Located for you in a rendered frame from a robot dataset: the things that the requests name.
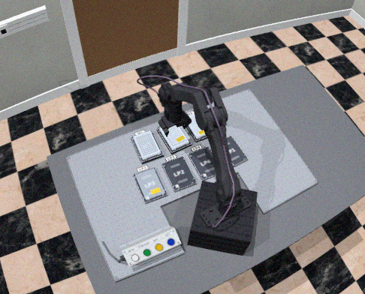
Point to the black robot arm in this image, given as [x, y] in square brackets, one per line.
[206, 121]

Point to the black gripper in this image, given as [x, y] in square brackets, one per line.
[180, 119]

